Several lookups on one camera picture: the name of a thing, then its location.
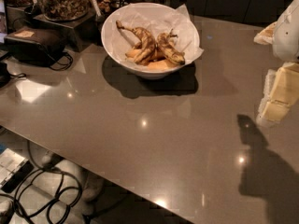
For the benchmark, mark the brown spotted banana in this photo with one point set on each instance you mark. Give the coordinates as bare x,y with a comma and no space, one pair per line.
168,50
147,43

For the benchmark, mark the yellow banana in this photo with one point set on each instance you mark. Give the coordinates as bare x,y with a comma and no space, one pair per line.
161,65
132,53

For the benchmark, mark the black box device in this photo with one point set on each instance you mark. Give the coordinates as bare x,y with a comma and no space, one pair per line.
38,47

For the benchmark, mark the white paper bowl liner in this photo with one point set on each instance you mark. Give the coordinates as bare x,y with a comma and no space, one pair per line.
149,16

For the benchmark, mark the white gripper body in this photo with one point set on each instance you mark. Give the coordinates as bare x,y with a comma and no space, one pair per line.
287,34

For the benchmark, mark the white power strip box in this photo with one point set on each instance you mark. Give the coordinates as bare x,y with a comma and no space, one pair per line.
10,164

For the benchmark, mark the yellow banana middle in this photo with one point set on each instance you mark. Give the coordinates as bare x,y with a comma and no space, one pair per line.
132,53

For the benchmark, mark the black object left edge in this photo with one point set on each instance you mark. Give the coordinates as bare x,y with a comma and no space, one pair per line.
5,76

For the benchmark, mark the white ceramic bowl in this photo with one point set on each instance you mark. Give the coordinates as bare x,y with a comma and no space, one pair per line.
115,41

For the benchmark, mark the yellow banana bottom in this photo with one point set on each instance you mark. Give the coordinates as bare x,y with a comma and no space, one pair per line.
161,65

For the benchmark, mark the dark metal jar stand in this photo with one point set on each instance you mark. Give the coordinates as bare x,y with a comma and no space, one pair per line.
80,33

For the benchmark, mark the glass jar of nuts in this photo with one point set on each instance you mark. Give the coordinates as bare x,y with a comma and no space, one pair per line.
63,10

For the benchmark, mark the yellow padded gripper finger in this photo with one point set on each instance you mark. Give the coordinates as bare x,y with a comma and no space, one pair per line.
280,93
265,37

